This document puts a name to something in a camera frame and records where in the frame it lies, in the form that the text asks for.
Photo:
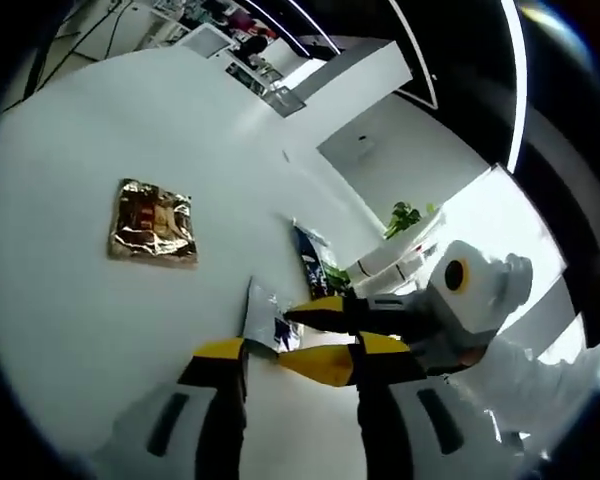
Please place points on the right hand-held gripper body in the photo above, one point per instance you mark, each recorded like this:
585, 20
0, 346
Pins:
475, 295

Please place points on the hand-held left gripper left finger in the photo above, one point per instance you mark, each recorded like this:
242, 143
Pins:
220, 415

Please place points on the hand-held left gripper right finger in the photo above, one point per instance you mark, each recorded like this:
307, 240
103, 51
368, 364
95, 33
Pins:
380, 430

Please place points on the dark green printed skincare pouch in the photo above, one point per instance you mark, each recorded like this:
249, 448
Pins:
312, 265

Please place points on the silver foil skincare pouch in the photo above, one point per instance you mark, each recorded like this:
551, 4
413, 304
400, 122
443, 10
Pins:
265, 320

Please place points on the gold foil skincare pouch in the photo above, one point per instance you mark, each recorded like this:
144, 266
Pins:
152, 225

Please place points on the person's right hand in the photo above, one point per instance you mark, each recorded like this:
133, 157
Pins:
472, 357

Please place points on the bright window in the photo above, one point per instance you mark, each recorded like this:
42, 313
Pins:
505, 220
570, 330

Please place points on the green potted plant white pot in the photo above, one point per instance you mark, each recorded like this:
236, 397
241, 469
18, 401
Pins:
402, 217

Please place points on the linear ceiling light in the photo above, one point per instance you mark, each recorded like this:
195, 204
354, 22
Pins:
521, 100

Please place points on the black mesh office chair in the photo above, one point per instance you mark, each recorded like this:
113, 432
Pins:
286, 100

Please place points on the white mesh office chair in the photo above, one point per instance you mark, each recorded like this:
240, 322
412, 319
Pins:
207, 40

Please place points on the wall switch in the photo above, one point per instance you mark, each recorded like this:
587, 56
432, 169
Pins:
365, 141

